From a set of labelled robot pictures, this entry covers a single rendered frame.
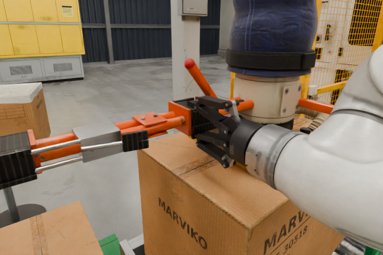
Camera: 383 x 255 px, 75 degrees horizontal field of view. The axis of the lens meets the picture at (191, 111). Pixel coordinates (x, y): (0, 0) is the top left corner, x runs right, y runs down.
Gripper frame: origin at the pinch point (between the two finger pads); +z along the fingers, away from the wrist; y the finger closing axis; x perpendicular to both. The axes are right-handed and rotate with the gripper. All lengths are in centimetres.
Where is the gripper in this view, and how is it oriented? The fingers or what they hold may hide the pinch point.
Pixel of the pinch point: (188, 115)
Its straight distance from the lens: 55.9
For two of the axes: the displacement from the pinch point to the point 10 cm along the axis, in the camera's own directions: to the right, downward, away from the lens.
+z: -5.8, -2.5, 7.7
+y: 0.0, 9.5, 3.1
